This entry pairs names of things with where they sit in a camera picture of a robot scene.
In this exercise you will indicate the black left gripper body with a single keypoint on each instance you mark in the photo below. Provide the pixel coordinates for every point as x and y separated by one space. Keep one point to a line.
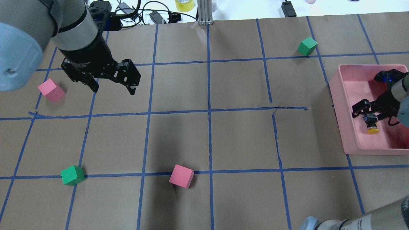
87 53

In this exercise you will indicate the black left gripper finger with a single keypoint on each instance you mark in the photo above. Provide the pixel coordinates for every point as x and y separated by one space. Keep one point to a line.
127 75
92 84

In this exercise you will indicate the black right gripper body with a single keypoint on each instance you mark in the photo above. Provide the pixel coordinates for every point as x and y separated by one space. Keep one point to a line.
387 101

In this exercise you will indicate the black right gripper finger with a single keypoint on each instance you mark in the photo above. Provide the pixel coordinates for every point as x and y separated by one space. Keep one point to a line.
363 107
392 120

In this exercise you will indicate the yellow push button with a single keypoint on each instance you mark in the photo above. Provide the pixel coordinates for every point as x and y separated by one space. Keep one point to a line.
371 122

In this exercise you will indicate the pink cube near left arm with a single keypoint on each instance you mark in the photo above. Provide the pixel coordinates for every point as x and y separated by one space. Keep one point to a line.
51 90

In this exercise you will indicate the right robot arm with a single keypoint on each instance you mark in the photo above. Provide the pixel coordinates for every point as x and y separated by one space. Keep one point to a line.
393 216

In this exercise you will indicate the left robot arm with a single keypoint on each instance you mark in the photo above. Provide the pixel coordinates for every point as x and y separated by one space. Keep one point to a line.
75 28

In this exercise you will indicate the pink plastic bin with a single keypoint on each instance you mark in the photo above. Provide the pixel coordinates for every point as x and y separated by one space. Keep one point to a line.
349 85

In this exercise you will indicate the green cube far right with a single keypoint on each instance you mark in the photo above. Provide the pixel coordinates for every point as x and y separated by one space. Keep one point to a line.
307 46

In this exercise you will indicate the green cube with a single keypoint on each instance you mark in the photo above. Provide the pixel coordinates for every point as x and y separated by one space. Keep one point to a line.
307 46
72 175

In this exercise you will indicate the yellow tape roll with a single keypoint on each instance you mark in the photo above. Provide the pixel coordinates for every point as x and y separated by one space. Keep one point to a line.
184 5

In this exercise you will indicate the green cube front left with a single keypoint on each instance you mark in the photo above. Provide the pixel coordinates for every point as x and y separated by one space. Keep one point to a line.
72 175

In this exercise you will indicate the pink cube centre front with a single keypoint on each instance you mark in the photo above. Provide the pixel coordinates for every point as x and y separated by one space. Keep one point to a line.
181 176

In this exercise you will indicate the black power adapter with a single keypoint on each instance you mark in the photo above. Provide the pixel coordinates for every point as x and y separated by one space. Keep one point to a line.
288 9

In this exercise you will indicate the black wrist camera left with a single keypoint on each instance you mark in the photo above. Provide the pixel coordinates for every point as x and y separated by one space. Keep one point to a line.
105 19

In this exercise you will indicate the aluminium frame post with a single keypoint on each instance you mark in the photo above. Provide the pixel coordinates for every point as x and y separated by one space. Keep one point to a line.
204 10

